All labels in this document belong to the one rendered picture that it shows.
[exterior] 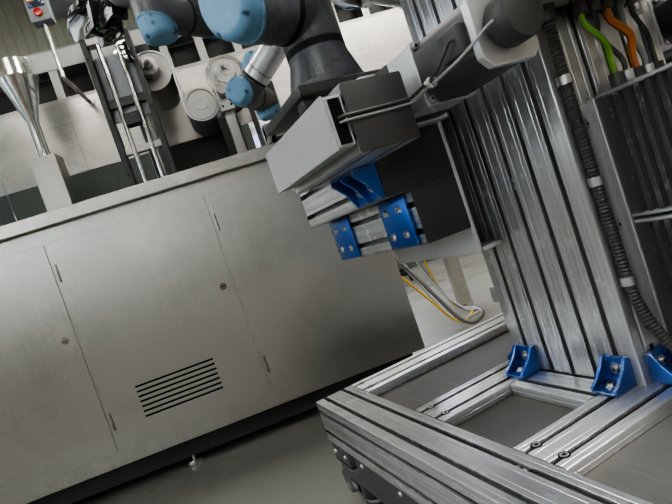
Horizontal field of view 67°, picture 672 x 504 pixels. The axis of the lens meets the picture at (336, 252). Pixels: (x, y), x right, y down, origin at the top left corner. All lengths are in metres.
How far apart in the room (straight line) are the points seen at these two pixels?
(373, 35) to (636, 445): 2.09
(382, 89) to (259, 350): 1.15
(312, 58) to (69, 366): 1.20
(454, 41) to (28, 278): 1.45
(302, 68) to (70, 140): 1.56
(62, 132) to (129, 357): 1.09
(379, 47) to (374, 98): 1.84
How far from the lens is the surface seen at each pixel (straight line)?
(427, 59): 0.68
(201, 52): 2.41
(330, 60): 0.97
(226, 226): 1.64
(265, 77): 1.44
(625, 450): 0.74
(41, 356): 1.77
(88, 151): 2.37
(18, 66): 2.22
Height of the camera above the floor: 0.57
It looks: 2 degrees down
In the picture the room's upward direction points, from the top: 19 degrees counter-clockwise
